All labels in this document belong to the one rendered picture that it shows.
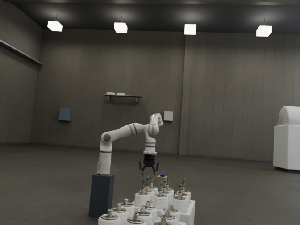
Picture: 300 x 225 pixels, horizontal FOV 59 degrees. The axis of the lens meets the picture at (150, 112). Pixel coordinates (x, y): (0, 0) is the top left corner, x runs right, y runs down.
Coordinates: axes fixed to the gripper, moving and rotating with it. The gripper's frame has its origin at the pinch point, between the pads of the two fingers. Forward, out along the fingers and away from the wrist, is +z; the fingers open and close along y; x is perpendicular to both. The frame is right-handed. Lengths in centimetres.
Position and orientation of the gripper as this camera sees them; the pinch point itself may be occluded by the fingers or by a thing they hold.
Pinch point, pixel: (148, 174)
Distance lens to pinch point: 186.3
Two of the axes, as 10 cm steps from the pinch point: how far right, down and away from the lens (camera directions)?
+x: 0.3, -1.0, -10.0
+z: -0.7, 9.9, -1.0
